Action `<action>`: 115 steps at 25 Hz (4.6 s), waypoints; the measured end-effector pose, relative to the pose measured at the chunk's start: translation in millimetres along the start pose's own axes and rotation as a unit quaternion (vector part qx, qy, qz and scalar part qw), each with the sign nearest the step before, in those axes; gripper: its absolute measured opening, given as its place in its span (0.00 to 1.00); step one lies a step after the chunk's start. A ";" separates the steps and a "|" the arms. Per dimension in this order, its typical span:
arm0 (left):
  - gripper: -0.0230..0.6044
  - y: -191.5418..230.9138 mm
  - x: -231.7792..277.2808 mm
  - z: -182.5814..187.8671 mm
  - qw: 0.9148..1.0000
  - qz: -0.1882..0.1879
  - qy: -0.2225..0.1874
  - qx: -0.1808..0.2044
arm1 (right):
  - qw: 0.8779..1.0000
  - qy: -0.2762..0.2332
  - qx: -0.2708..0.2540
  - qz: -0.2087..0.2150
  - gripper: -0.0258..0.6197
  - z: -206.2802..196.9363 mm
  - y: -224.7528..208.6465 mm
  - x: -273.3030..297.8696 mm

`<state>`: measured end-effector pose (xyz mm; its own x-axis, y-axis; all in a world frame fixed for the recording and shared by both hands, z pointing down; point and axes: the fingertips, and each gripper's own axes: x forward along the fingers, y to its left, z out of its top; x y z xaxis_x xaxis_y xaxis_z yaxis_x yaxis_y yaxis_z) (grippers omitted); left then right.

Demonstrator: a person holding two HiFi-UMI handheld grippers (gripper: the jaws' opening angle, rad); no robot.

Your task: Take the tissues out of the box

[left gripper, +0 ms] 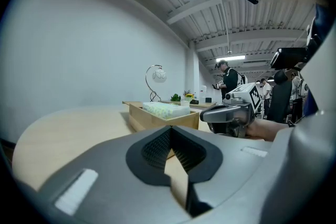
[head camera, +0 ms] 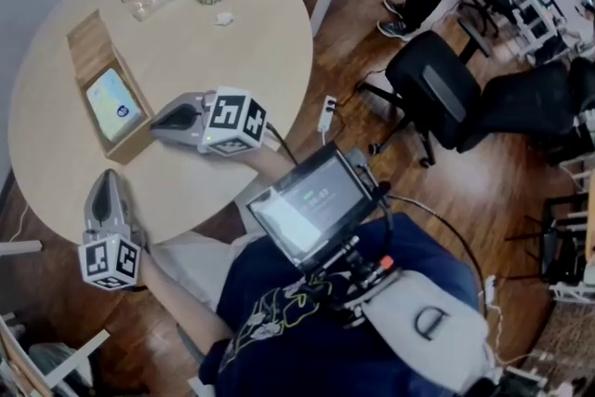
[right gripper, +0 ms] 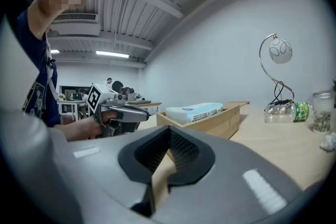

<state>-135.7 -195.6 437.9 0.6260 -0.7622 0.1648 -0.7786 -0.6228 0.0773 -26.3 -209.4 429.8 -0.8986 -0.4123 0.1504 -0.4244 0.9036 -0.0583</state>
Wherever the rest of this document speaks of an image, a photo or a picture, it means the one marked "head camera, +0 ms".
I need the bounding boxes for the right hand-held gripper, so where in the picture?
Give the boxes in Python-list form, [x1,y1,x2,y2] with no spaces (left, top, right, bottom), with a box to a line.
[148,86,270,158]

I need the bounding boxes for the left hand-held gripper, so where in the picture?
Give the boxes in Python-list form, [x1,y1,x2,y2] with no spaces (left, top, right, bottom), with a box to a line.
[77,168,143,292]

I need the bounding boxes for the wooden box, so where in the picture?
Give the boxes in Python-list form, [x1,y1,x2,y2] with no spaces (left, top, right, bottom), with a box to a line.
[66,8,156,165]

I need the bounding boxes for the person's left forearm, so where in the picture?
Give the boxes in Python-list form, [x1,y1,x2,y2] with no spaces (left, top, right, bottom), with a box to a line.
[138,245,234,357]

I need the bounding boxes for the person's right forearm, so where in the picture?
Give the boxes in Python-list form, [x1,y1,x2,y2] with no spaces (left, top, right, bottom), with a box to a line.
[241,147,298,182]

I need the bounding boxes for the person's light grey shorts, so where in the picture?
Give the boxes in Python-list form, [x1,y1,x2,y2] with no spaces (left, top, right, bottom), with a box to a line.
[148,231,264,313]

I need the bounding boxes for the white power strip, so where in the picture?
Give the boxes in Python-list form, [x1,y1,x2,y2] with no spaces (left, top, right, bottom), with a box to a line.
[317,95,337,133]

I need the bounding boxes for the chest-mounted black monitor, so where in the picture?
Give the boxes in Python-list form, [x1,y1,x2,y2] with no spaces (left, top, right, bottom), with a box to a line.
[245,142,391,271]

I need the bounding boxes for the person's navy printed shirt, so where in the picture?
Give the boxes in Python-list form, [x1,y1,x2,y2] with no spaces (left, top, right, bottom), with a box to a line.
[198,213,489,397]

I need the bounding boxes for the black office chair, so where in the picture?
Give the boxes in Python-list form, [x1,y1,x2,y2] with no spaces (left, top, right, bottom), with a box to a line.
[356,30,492,168]

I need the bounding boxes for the white fabric pouch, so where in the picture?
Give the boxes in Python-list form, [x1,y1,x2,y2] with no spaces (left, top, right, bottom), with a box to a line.
[362,268,492,392]

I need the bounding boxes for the black fabric chair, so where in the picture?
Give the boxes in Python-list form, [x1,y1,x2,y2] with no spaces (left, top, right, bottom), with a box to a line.
[457,57,595,165]

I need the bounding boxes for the black metal rack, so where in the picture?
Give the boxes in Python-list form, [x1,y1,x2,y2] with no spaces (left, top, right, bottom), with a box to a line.
[505,171,595,304]

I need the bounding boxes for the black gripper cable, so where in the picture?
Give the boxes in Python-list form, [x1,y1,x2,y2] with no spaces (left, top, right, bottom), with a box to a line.
[263,123,299,167]

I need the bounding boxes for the white metal frame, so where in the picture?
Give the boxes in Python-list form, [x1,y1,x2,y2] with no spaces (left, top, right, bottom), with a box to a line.
[0,313,112,397]

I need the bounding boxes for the black monitor mount rig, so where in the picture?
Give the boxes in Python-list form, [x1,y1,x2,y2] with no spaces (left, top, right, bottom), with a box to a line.
[297,236,402,327]

